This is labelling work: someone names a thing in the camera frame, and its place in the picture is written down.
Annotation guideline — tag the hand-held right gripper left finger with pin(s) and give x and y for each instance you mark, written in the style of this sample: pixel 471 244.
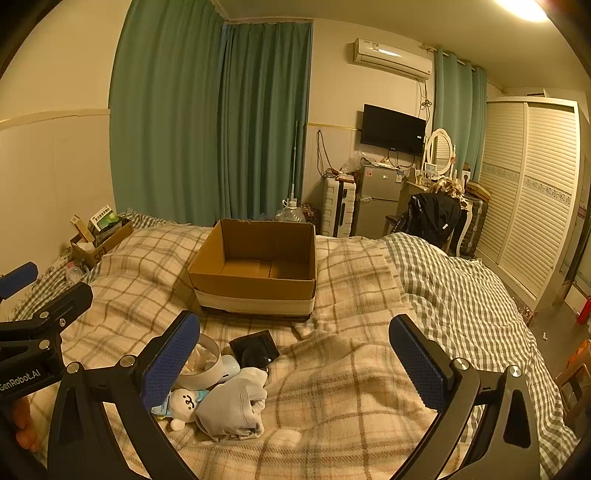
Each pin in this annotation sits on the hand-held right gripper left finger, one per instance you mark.
pixel 170 357

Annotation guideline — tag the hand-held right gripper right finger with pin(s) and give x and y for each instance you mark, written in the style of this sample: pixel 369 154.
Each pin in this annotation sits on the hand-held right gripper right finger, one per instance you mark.
pixel 418 360

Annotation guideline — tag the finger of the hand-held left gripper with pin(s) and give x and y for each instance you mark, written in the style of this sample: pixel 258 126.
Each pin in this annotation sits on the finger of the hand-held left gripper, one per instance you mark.
pixel 64 302
pixel 18 279

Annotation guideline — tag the white plush toy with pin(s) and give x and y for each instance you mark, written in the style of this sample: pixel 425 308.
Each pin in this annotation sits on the white plush toy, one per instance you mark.
pixel 184 400

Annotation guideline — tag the white oval gadget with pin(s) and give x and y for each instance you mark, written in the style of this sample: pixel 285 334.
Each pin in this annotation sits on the white oval gadget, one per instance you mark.
pixel 228 368

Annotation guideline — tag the white grey sock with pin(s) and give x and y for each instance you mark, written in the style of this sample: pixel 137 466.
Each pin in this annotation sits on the white grey sock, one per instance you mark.
pixel 228 406

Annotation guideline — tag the black pouch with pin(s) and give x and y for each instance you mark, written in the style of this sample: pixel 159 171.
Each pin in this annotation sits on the black pouch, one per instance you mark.
pixel 254 348

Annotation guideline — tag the person's left hand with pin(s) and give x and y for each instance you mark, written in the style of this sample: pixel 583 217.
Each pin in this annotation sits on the person's left hand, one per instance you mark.
pixel 24 424

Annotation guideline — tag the green checked bedsheet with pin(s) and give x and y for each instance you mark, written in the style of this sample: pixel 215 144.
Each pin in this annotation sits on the green checked bedsheet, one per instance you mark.
pixel 48 279

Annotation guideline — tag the clear plastic bottle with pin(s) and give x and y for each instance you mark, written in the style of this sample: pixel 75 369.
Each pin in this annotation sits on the clear plastic bottle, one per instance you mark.
pixel 74 273

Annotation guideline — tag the small cardboard box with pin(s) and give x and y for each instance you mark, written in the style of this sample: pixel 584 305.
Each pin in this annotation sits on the small cardboard box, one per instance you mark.
pixel 111 240

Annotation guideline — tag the green checked duvet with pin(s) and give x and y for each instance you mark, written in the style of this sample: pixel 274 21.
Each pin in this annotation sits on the green checked duvet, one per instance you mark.
pixel 471 295

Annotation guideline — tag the green white carton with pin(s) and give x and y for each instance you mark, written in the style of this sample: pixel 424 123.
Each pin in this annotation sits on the green white carton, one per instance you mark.
pixel 105 220

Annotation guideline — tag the beige plaid blanket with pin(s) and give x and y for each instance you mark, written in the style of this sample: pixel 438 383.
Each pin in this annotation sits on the beige plaid blanket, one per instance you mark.
pixel 332 406

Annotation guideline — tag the black jacket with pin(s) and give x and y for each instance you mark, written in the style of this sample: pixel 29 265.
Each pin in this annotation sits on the black jacket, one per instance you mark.
pixel 431 214

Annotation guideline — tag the brown suitcase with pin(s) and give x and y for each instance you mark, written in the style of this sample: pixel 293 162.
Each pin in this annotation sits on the brown suitcase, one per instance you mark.
pixel 478 217

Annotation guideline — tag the wooden stool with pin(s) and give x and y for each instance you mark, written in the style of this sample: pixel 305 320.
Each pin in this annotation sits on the wooden stool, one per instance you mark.
pixel 575 383

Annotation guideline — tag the grey refrigerator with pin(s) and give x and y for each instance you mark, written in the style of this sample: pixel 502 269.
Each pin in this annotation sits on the grey refrigerator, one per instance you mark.
pixel 376 198

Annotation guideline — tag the white suitcase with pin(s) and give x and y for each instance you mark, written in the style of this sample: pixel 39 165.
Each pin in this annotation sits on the white suitcase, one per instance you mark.
pixel 338 207

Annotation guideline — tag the red canister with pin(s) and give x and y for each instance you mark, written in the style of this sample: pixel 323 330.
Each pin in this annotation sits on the red canister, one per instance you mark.
pixel 584 310

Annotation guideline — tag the blond furry item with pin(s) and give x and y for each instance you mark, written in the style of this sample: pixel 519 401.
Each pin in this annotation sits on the blond furry item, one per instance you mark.
pixel 445 188

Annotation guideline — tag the clear water jug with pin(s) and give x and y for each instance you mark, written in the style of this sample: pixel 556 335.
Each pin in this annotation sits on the clear water jug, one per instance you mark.
pixel 291 213

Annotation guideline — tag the white louvred wardrobe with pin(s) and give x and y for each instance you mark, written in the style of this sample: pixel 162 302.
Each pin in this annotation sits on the white louvred wardrobe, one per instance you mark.
pixel 526 194

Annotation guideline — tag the clear plastic bag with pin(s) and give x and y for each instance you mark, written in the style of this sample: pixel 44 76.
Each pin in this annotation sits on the clear plastic bag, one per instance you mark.
pixel 353 165

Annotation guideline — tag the white oval mirror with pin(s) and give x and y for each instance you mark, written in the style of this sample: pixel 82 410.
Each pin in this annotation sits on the white oval mirror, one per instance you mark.
pixel 441 150

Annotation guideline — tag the wide green curtain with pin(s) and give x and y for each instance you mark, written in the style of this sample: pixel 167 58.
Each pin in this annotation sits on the wide green curtain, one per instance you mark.
pixel 166 115

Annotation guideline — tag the white pole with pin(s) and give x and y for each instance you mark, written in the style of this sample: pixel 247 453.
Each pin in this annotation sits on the white pole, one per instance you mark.
pixel 294 161

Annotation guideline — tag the narrow green curtain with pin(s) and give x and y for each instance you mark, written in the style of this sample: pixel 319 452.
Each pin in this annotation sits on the narrow green curtain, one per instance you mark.
pixel 457 110

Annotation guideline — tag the white air conditioner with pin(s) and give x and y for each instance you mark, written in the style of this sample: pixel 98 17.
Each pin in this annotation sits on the white air conditioner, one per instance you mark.
pixel 392 59

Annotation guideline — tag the black wall television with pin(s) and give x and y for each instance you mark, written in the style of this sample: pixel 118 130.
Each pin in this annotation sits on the black wall television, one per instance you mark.
pixel 392 130

